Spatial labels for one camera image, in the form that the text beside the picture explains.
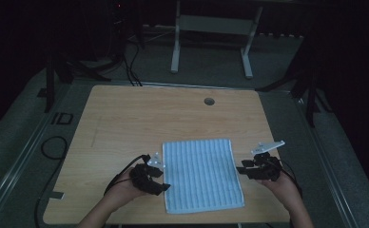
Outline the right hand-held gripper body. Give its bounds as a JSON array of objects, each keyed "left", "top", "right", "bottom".
[{"left": 250, "top": 140, "right": 286, "bottom": 182}]

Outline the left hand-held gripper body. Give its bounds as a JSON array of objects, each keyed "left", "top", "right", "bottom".
[{"left": 129, "top": 151, "right": 166, "bottom": 195}]

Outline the blue striped towel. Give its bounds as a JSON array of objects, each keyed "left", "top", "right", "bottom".
[{"left": 162, "top": 138, "right": 246, "bottom": 216}]

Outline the person's left hand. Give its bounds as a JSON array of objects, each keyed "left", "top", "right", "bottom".
[{"left": 107, "top": 170, "right": 150, "bottom": 207}]

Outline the person's right hand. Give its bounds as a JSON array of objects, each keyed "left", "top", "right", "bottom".
[{"left": 257, "top": 171, "right": 301, "bottom": 208}]

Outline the black metal stand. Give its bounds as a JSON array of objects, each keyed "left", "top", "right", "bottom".
[
  {"left": 255, "top": 61, "right": 333, "bottom": 128},
  {"left": 36, "top": 53, "right": 112, "bottom": 114}
]

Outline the dark equipment rack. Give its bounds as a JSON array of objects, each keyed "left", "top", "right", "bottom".
[{"left": 107, "top": 0, "right": 146, "bottom": 66}]

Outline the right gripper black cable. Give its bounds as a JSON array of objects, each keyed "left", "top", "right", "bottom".
[{"left": 279, "top": 157, "right": 304, "bottom": 200}]

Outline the metal floor rail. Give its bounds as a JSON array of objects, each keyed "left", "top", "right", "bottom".
[
  {"left": 291, "top": 91, "right": 362, "bottom": 228},
  {"left": 0, "top": 85, "right": 76, "bottom": 222}
]

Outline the black floor cables bundle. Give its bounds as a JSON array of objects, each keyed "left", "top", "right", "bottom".
[{"left": 122, "top": 39, "right": 144, "bottom": 87}]

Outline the black looped floor cable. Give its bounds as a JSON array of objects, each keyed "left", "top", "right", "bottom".
[{"left": 34, "top": 135, "right": 69, "bottom": 228}]

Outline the white metal table frame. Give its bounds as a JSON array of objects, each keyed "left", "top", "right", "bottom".
[{"left": 170, "top": 0, "right": 264, "bottom": 80}]

